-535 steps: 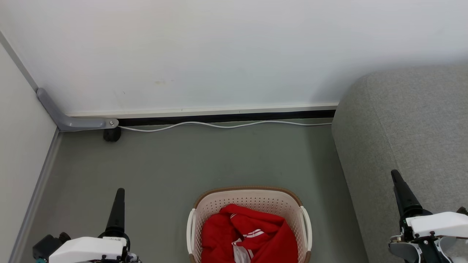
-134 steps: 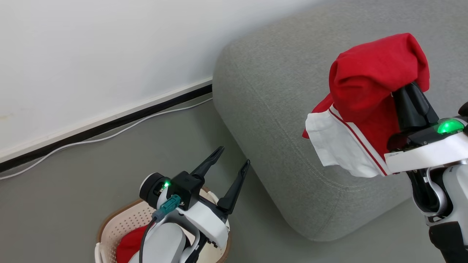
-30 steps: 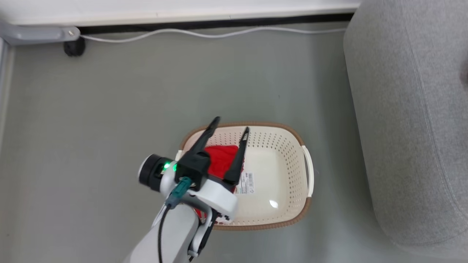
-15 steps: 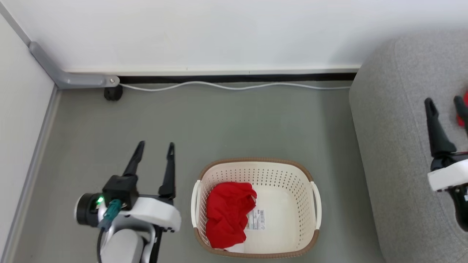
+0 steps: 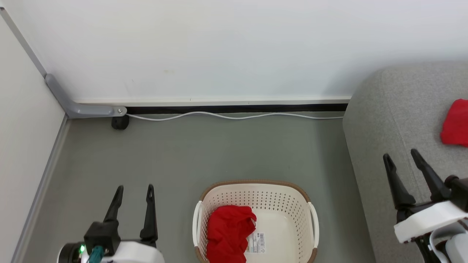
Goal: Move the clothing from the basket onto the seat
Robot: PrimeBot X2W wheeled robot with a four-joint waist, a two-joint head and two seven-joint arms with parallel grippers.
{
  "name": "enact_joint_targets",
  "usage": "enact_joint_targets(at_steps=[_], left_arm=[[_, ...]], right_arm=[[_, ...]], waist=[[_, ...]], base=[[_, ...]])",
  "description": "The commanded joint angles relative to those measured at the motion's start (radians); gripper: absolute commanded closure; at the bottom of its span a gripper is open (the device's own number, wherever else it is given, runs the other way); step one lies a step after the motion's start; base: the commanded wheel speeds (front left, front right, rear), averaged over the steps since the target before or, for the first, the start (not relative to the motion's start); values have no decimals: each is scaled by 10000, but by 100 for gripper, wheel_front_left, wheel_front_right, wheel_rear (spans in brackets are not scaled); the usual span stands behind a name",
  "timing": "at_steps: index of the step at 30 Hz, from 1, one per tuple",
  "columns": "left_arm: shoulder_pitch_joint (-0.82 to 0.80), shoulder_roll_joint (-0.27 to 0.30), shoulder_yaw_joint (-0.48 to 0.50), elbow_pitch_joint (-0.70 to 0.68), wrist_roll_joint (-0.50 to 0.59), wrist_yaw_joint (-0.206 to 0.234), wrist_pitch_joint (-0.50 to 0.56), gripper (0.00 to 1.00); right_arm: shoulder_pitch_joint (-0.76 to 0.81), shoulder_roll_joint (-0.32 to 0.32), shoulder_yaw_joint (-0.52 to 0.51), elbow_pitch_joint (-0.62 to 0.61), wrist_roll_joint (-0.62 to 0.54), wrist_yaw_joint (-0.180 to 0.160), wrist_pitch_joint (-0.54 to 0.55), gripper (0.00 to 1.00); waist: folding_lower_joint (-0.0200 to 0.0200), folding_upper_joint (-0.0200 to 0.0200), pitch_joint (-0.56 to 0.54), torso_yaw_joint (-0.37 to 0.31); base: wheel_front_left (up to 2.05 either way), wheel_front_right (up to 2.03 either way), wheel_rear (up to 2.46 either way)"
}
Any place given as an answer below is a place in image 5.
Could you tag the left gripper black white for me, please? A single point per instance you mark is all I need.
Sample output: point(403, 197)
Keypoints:
point(104, 235)

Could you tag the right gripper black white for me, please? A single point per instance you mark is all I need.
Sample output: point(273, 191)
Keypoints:
point(427, 219)

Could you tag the red cloth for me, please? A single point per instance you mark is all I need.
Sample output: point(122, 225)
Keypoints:
point(457, 124)
point(228, 233)

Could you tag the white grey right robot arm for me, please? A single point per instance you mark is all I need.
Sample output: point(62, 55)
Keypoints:
point(459, 252)

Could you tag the grey fabric sofa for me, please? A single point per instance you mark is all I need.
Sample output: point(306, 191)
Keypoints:
point(395, 117)

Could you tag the black round floor foot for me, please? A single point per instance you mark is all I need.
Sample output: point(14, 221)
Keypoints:
point(120, 123)

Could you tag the white barcode label sticker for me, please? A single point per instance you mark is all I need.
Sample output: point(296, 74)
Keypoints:
point(256, 243)

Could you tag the cream perforated laundry basket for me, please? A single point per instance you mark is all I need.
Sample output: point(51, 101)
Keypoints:
point(281, 204)

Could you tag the black baseboard strip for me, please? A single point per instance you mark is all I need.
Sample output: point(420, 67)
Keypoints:
point(256, 108)

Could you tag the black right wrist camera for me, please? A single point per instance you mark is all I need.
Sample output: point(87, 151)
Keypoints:
point(459, 190)

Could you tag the grey side wall floor trim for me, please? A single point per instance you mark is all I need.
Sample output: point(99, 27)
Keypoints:
point(41, 190)

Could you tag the grey corner post bracket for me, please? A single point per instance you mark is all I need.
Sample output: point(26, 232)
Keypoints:
point(87, 110)

